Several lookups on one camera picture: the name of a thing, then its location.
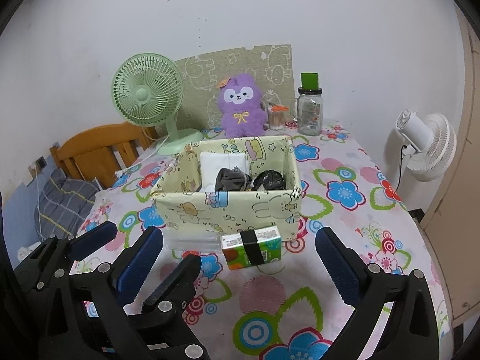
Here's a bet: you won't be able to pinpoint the green pack with black band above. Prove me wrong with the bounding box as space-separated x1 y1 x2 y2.
220 227 283 271

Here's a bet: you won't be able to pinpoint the white folded pack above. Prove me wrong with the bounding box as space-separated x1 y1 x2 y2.
199 151 251 193

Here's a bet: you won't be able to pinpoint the dark grey socks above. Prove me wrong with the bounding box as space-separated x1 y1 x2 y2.
214 166 252 192

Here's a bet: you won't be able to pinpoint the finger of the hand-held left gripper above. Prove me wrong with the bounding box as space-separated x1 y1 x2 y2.
26 220 118 289
124 254 211 360

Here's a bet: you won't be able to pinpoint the white fan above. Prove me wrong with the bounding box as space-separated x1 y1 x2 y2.
395 109 458 184

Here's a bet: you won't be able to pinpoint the cotton swab jar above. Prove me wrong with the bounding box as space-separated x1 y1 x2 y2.
267 102 289 131

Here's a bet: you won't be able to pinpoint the purple plush toy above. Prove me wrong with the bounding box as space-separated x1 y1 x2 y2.
218 74 268 139

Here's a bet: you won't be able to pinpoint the yellow cartoon fabric storage box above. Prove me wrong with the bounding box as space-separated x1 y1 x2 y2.
150 135 304 241

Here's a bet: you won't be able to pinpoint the green cartoon print board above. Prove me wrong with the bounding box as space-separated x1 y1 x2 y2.
175 44 294 130

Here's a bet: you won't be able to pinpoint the blue bed sheet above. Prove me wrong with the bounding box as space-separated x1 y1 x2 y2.
2 191 49 267

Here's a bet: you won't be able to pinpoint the black fan cable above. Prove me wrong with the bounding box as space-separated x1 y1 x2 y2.
395 144 409 192

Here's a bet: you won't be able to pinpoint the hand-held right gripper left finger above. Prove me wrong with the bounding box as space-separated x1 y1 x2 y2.
34 227 164 360

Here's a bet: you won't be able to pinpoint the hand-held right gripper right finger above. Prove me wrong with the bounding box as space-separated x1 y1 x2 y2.
314 227 449 360

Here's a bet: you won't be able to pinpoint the glass jar mug green cap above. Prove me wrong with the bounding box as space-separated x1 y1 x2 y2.
289 71 324 136

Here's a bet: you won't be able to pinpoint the black plastic bag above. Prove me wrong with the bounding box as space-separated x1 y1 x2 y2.
252 169 286 191

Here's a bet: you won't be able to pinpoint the grey plaid pillow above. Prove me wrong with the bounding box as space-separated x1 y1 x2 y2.
34 169 102 240

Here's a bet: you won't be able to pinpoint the green desk fan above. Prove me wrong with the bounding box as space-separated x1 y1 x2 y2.
111 52 204 156

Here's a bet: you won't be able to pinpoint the clear plastic container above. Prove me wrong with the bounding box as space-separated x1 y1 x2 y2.
165 229 223 252

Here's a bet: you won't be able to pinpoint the white fan power cable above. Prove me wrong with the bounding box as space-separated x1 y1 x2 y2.
114 135 173 177

